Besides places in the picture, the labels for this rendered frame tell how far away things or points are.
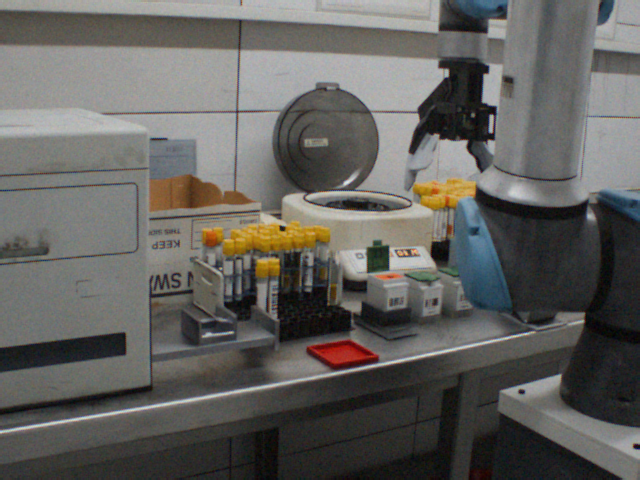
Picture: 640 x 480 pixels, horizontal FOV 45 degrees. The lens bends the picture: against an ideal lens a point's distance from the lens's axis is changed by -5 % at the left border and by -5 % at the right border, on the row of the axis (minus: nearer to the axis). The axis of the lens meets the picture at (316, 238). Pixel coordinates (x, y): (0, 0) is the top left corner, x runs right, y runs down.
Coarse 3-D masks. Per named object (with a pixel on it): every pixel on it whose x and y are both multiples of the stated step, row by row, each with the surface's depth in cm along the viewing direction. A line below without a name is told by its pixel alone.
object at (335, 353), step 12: (312, 348) 105; (324, 348) 107; (336, 348) 107; (348, 348) 107; (360, 348) 106; (324, 360) 102; (336, 360) 103; (348, 360) 102; (360, 360) 102; (372, 360) 103
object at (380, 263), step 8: (376, 240) 116; (368, 248) 115; (376, 248) 116; (384, 248) 117; (368, 256) 115; (376, 256) 116; (384, 256) 117; (368, 264) 115; (376, 264) 116; (384, 264) 117; (368, 272) 116; (376, 272) 116
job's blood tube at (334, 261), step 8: (336, 256) 116; (336, 264) 116; (336, 272) 116; (328, 280) 117; (336, 280) 116; (328, 288) 117; (336, 288) 117; (328, 296) 117; (336, 296) 117; (328, 304) 117; (336, 304) 118
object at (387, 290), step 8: (384, 272) 116; (392, 272) 117; (368, 280) 115; (376, 280) 114; (384, 280) 113; (392, 280) 113; (400, 280) 114; (368, 288) 116; (376, 288) 114; (384, 288) 112; (392, 288) 113; (400, 288) 113; (368, 296) 116; (376, 296) 114; (384, 296) 112; (392, 296) 113; (400, 296) 114; (376, 304) 114; (384, 304) 113; (392, 304) 113; (400, 304) 114
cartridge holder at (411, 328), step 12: (360, 312) 118; (372, 312) 114; (384, 312) 112; (396, 312) 113; (408, 312) 114; (372, 324) 114; (384, 324) 113; (396, 324) 114; (408, 324) 114; (384, 336) 112; (396, 336) 112
